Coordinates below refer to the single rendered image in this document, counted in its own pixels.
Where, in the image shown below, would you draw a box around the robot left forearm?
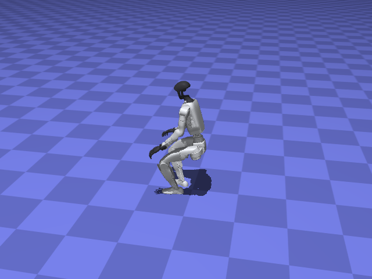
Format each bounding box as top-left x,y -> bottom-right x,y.
162,130 -> 180,150

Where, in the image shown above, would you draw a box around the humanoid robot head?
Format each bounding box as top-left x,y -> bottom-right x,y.
174,81 -> 194,103

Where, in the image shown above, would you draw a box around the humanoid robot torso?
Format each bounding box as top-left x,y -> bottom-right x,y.
181,99 -> 206,155

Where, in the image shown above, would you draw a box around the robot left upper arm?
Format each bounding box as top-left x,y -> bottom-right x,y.
177,106 -> 190,137

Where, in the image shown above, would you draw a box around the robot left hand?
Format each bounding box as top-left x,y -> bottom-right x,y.
149,144 -> 167,159

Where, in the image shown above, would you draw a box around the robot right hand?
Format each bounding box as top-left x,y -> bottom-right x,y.
162,128 -> 176,136

